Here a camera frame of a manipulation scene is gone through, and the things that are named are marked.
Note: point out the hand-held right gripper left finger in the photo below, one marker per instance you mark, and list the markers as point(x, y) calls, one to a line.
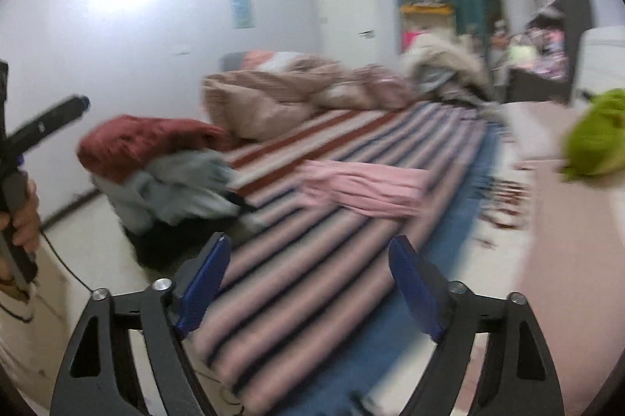
point(205, 284)

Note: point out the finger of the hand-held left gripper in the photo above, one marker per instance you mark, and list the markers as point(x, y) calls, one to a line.
point(53, 120)

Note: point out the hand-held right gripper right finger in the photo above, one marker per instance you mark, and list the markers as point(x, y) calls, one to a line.
point(415, 289)

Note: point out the dark red pants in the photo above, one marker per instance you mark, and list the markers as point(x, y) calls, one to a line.
point(141, 142)

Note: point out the pink garment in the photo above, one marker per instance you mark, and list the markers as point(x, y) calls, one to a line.
point(366, 189)

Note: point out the person's left hand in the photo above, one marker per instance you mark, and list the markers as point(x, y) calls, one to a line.
point(28, 225)

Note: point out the striped blanket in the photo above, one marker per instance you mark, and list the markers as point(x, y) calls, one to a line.
point(317, 279)

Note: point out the grey cloth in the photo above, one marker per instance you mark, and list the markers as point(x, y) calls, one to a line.
point(166, 191)

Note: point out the grey pillow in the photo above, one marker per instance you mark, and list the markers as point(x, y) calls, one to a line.
point(234, 62)

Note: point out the beige quilt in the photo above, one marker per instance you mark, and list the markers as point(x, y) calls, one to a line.
point(273, 98)

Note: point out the pile of white clothing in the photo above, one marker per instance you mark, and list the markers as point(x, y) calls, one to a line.
point(444, 64)

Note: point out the green plush toy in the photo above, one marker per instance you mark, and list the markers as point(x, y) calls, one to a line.
point(598, 137)

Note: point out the white bag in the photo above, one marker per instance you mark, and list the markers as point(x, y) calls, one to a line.
point(520, 54)

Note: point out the yellow shelf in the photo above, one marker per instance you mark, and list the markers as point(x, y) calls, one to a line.
point(427, 10)

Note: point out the white door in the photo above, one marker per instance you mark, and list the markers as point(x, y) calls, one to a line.
point(342, 10)

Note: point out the white headboard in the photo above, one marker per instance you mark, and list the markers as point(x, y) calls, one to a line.
point(603, 59)

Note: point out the blue wall poster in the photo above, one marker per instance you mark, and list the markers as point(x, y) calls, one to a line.
point(242, 13)

